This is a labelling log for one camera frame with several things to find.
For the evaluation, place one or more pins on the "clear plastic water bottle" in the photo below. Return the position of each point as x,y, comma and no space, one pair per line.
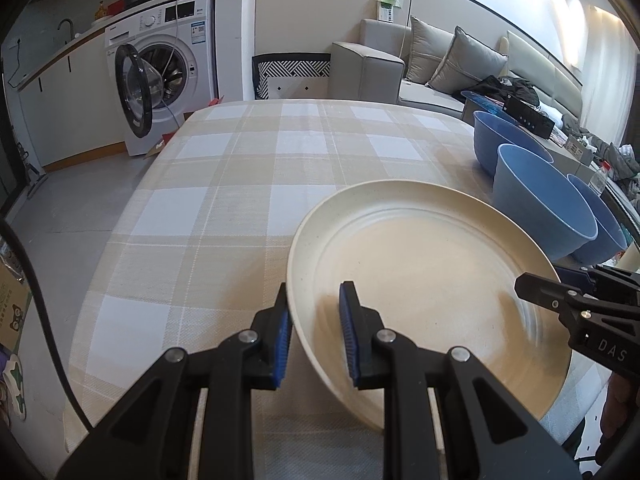
600,180

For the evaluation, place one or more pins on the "grey sofa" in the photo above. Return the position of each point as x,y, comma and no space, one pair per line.
365,65

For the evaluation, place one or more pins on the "stick mop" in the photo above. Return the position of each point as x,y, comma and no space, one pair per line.
35,175

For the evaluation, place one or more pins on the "black white patterned chair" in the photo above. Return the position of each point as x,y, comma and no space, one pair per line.
285,72

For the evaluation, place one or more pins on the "black clothes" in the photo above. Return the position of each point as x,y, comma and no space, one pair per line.
520,90

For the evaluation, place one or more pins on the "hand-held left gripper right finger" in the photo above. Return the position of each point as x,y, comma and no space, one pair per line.
350,335

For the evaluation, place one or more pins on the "cream round plate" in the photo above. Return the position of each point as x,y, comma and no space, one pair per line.
430,280

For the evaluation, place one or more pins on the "tissue box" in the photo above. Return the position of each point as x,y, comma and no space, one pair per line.
387,7
580,150

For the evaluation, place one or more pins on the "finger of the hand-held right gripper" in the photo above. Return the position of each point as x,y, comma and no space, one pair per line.
615,282
545,292

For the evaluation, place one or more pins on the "white washing machine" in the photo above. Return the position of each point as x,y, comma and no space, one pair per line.
195,60

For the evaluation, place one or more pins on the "blue plastic bag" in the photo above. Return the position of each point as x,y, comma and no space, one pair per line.
480,97

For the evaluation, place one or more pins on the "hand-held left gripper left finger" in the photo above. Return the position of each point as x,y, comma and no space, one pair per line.
282,350

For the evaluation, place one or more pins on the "person's right hand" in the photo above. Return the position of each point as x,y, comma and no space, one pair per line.
620,400

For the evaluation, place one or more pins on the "yellow bottle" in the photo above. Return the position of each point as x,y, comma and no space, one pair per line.
101,10

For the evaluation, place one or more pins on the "printed cardboard box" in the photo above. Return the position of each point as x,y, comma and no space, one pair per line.
12,305

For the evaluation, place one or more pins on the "beige checked tablecloth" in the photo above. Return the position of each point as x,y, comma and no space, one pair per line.
200,210

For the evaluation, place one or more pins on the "white kitchen base cabinets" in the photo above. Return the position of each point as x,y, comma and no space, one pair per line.
75,110

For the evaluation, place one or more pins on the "grey cushion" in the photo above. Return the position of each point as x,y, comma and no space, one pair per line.
465,65
425,50

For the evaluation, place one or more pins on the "blue ceramic bowl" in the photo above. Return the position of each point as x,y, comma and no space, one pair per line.
505,135
607,240
540,200

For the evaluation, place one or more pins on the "long black box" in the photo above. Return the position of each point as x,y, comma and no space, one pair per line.
530,115

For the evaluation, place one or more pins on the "kitchen faucet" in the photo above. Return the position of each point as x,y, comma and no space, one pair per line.
65,22

